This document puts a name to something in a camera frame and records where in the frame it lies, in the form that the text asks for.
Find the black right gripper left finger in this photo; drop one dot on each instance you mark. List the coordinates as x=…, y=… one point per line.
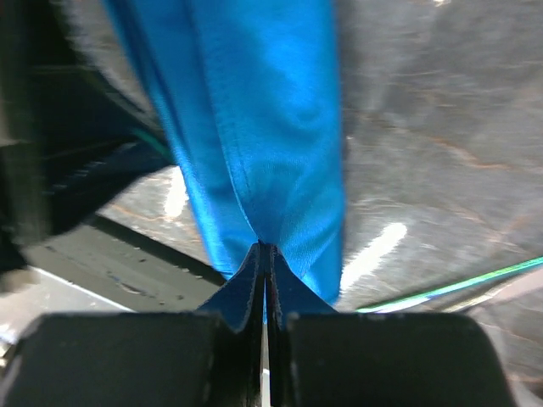
x=206, y=357

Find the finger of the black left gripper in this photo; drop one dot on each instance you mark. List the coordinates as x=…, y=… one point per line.
x=76, y=126

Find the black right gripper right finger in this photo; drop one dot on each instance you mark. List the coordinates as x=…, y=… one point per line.
x=320, y=357

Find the blue cloth napkin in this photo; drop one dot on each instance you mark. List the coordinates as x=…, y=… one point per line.
x=248, y=94

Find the iridescent rainbow fork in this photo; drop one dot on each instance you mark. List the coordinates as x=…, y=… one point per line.
x=413, y=300

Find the silver table knife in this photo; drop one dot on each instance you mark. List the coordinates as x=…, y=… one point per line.
x=508, y=290

